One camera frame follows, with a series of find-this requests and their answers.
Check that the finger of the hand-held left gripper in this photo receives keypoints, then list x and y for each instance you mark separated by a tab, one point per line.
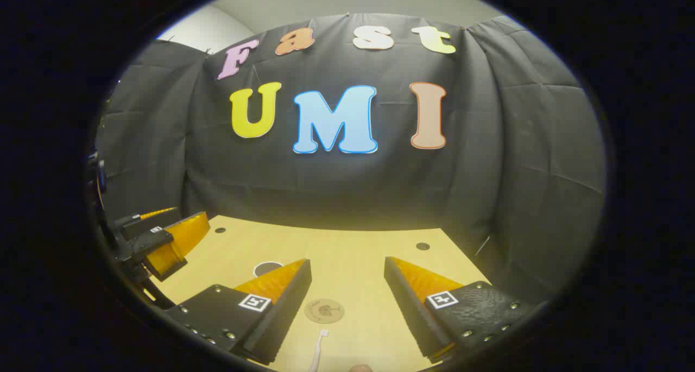
179	241
144	222

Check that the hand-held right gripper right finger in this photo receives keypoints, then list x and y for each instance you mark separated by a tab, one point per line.
404	298

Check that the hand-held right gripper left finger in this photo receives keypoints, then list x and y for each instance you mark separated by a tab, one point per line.
290	298

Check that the round wooden coaster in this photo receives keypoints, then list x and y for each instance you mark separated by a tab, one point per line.
324	310

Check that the white toothbrush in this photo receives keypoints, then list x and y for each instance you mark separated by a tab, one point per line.
318	350

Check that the light wooden desktop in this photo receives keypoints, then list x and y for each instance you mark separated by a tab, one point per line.
353	252

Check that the black backdrop cloth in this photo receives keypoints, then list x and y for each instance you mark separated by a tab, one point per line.
380	182

